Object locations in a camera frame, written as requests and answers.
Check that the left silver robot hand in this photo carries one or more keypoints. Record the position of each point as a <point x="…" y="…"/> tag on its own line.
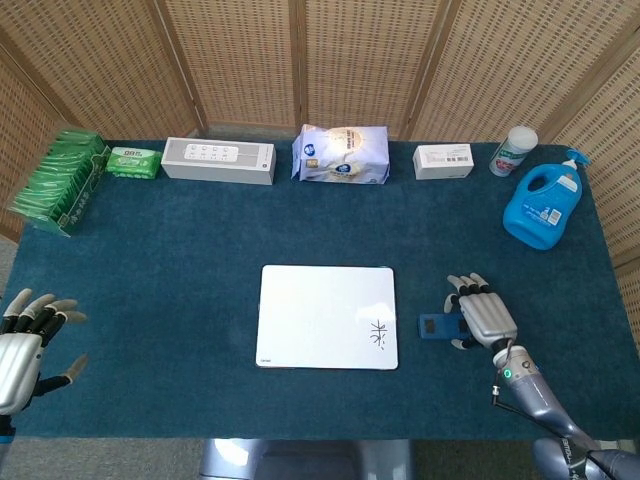
<point x="17" y="365"/>

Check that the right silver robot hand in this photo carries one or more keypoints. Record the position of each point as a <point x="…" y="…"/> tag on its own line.
<point x="487" y="315"/>

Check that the blue board eraser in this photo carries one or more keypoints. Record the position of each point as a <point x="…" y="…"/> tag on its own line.
<point x="445" y="327"/>

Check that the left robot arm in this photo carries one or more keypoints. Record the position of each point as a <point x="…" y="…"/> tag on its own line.
<point x="4" y="435"/>

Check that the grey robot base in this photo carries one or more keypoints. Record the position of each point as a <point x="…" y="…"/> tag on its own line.
<point x="300" y="460"/>

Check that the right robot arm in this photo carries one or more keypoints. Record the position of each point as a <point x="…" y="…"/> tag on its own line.
<point x="540" y="395"/>

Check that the white drawing board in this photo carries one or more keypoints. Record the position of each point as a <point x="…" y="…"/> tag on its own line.
<point x="320" y="315"/>

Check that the blue detergent pump bottle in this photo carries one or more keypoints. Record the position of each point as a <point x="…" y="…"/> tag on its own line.
<point x="540" y="207"/>

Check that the small white carton box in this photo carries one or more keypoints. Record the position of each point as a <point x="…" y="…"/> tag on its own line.
<point x="444" y="162"/>

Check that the white wipes canister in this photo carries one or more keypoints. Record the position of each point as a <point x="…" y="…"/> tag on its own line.
<point x="511" y="155"/>

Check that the green sachet display box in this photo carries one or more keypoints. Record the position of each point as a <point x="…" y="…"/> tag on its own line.
<point x="55" y="185"/>

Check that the teal table mat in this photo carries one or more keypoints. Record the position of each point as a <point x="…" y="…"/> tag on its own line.
<point x="200" y="300"/>

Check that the blue white tissue pack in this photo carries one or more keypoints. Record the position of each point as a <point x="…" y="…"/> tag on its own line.
<point x="340" y="155"/>

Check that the green wet wipes pack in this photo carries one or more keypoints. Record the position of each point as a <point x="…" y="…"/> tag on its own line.
<point x="132" y="162"/>

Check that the white rectangular speaker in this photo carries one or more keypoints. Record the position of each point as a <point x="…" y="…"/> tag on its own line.
<point x="220" y="162"/>

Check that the bamboo folding screen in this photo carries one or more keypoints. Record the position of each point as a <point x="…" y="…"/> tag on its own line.
<point x="250" y="60"/>

